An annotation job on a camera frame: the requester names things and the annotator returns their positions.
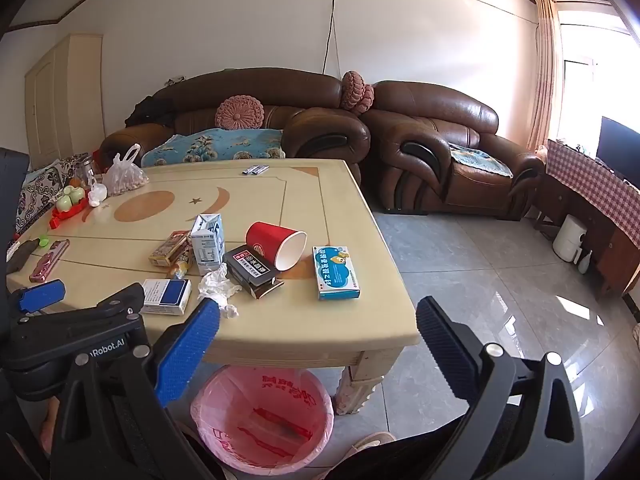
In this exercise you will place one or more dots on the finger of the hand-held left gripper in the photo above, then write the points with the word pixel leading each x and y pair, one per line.
pixel 115 305
pixel 42 296

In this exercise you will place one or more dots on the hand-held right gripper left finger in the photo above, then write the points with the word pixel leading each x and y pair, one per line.
pixel 187 345

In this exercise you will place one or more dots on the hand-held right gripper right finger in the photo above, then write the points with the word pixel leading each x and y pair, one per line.
pixel 445 340

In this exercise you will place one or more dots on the blue white pack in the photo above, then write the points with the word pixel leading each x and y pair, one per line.
pixel 167 292

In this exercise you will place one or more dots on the small white tissue piece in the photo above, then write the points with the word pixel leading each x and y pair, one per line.
pixel 230 311

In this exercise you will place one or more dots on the orange snack wrapper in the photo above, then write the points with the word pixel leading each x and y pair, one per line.
pixel 179 270

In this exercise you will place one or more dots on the pink trash bin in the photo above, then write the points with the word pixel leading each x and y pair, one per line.
pixel 225 410

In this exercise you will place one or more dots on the yellow red card box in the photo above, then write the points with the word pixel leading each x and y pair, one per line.
pixel 167 249

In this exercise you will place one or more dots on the black box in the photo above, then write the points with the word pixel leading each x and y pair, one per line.
pixel 247 266

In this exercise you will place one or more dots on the white milk carton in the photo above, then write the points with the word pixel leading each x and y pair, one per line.
pixel 205 245

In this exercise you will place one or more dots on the blue white medicine box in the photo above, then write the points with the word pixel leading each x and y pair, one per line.
pixel 335 272

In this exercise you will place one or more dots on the red paper cup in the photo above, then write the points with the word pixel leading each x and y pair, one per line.
pixel 265 240

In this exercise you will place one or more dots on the pink phone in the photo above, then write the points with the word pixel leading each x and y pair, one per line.
pixel 50 260

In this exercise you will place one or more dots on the dark cloth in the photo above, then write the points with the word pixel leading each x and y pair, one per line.
pixel 22 256

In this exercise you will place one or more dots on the white remote control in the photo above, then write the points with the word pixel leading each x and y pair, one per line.
pixel 12 250

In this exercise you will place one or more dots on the red tray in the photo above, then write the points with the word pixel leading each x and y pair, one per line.
pixel 62 217

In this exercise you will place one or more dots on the green ceramic cup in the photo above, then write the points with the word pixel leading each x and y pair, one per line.
pixel 77 195
pixel 64 203

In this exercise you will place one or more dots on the floral covered bed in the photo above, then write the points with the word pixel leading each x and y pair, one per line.
pixel 37 195

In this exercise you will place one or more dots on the small white plastic bag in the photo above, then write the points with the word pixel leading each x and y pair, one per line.
pixel 96 195

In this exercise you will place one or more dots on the teal cloth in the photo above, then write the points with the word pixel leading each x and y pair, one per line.
pixel 36 175

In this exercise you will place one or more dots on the white slipper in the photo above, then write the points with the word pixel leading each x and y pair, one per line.
pixel 370 442

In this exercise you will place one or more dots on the plastic bag of nuts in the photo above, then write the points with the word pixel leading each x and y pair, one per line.
pixel 125 177

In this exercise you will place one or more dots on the person's dark trousers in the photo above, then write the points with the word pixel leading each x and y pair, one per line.
pixel 400 462

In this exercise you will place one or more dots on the glass teapot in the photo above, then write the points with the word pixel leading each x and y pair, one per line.
pixel 86 170

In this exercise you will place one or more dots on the white bottle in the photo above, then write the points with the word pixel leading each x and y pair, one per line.
pixel 584 261

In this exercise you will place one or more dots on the white appliance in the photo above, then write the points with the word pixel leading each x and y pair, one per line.
pixel 570 237

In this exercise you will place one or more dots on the brown wooden cabinet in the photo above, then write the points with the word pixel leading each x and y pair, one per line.
pixel 575 210

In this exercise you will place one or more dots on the blue armchair seat cloth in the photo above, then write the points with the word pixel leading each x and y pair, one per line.
pixel 480 159

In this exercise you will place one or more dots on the blue floral sofa cover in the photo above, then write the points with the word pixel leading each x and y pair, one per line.
pixel 215 146

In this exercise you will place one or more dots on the cream wooden table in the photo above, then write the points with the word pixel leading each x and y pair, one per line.
pixel 310 200

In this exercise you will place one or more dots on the black clothing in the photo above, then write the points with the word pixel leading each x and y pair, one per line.
pixel 150 110

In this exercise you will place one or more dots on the cream cabinet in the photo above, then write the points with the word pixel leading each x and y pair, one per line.
pixel 65 95

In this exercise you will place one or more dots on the red checked tablecloth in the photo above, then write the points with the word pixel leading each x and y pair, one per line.
pixel 595 182

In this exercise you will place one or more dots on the pink round cushion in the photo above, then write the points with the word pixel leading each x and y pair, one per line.
pixel 366 100
pixel 240 112
pixel 351 89

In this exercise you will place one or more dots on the brown leather armchair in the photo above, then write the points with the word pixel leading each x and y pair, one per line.
pixel 440 110

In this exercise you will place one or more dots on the small grey object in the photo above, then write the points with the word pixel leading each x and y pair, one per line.
pixel 175 80

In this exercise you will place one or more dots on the brown leather sofa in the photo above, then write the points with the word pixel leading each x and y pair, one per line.
pixel 320 135

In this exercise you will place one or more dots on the black television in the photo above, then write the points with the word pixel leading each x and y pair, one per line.
pixel 620 147

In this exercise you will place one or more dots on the pink curtain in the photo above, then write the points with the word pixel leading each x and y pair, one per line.
pixel 545 70

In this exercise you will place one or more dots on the window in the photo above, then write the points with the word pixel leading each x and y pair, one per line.
pixel 595 60

